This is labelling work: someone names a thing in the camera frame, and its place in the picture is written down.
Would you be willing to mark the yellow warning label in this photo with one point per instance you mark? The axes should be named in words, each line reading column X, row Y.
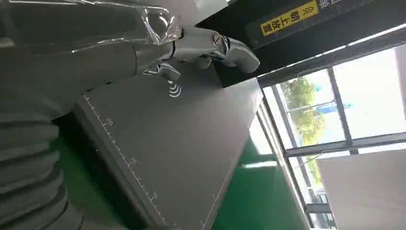
column 290, row 17

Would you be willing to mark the white panel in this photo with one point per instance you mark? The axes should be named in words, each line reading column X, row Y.
column 368, row 190

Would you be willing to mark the black machine housing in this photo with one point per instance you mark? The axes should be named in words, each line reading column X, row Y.
column 342, row 28

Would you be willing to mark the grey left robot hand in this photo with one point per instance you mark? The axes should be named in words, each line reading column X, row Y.
column 79, row 54

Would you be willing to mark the blue street sign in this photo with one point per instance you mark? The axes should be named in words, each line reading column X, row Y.
column 326, row 108

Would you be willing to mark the grey platform with ruler marks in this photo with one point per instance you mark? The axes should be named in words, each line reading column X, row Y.
column 177, row 143

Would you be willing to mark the dark window frame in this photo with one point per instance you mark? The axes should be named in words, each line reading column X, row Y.
column 341, row 104

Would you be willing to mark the green tree outside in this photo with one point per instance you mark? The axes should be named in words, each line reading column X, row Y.
column 306, row 120

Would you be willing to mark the ribbed grey left arm sleeve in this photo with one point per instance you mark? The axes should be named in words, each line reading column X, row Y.
column 28, row 171

